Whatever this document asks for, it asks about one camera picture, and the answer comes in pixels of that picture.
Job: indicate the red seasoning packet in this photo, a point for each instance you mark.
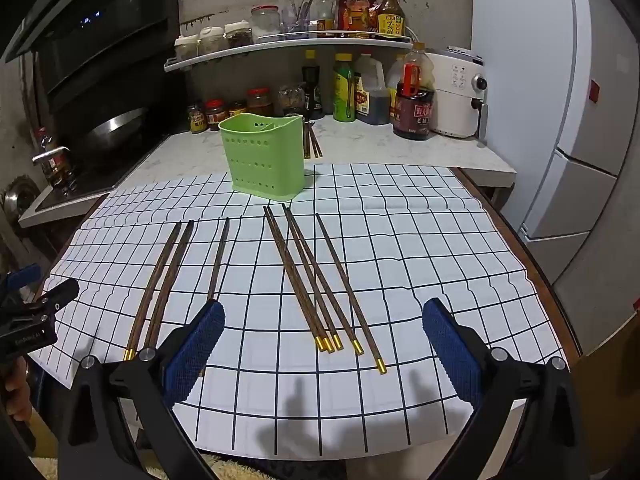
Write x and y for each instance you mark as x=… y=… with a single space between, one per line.
x=342 y=15

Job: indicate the red fridge magnet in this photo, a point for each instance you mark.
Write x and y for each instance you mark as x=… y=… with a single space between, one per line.
x=594 y=91

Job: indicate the small jar yellow-green label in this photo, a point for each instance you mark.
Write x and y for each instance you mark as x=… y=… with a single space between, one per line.
x=196 y=121

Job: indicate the black range hood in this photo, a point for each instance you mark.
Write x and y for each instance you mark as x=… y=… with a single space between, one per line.
x=100 y=20

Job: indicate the beige fluffy rug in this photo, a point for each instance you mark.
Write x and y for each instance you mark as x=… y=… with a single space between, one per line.
x=100 y=467

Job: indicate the clear cup with utensils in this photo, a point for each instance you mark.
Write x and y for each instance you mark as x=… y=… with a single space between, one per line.
x=295 y=22

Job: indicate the dark bottle yellow cap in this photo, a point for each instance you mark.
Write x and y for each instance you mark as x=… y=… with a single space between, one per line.
x=311 y=85

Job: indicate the red-lidded clear jar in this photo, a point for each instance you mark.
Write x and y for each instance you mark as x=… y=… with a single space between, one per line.
x=265 y=22

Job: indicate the large dark vinegar jug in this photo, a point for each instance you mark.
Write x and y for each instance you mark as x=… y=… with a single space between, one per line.
x=372 y=92

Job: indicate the person's left hand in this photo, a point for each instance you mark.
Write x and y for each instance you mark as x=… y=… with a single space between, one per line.
x=15 y=392

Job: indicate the gold-tipped wooden chopstick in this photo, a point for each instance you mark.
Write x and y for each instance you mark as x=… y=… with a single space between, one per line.
x=300 y=280
x=313 y=280
x=219 y=260
x=337 y=310
x=170 y=285
x=348 y=290
x=293 y=280
x=155 y=290

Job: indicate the metal pot lid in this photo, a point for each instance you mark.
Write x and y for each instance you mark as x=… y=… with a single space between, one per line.
x=20 y=200

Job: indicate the green bottle yellow cap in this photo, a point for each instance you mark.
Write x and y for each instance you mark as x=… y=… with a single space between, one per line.
x=344 y=90

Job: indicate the steel wok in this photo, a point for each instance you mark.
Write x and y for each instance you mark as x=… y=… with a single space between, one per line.
x=117 y=130

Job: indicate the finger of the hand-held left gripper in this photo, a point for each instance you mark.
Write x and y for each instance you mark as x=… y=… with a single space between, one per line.
x=55 y=297
x=22 y=277

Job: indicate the clear bottle yellow label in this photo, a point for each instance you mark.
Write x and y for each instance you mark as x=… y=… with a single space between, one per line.
x=325 y=12
x=395 y=80

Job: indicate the red-lidded chili sauce jar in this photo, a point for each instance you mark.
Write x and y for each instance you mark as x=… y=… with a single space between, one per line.
x=214 y=116

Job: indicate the large red-lidded sauce jar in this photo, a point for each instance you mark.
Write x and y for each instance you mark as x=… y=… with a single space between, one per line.
x=259 y=102

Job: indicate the clear glass jar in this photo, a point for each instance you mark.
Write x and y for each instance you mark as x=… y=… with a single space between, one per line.
x=291 y=100

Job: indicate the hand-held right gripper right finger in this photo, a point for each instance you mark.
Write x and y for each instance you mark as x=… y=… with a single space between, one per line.
x=450 y=350

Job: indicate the white curved wall shelf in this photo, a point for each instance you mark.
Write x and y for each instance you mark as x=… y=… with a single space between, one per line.
x=280 y=49

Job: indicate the white grid-pattern tablecloth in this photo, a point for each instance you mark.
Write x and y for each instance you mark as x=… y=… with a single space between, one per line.
x=400 y=260

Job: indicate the chopsticks behind holder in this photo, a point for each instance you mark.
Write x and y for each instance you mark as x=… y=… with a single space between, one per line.
x=315 y=142

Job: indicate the yellow-capped oil bottle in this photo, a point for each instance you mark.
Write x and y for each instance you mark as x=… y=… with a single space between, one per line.
x=357 y=15

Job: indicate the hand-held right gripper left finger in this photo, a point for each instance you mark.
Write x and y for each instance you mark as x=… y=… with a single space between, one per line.
x=200 y=345

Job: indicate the green plastic utensil holder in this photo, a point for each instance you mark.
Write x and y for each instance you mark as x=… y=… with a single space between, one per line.
x=260 y=160

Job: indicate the small jar yellow label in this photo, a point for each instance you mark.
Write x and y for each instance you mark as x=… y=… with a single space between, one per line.
x=237 y=110

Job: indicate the black glass cooktop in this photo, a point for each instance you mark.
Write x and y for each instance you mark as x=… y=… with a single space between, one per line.
x=100 y=175

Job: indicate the large soy sauce bottle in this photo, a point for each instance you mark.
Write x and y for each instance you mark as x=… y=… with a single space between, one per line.
x=413 y=105

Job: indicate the white refrigerator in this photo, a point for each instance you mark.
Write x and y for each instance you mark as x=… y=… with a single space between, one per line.
x=575 y=110

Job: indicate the tall brown sauce bottle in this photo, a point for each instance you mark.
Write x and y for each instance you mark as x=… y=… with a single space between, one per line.
x=389 y=10

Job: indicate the white air fryer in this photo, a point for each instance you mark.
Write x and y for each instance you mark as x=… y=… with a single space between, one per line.
x=457 y=95

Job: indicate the white-lidded condiment jar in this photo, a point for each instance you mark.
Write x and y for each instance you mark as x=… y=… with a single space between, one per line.
x=186 y=49
x=238 y=35
x=211 y=41

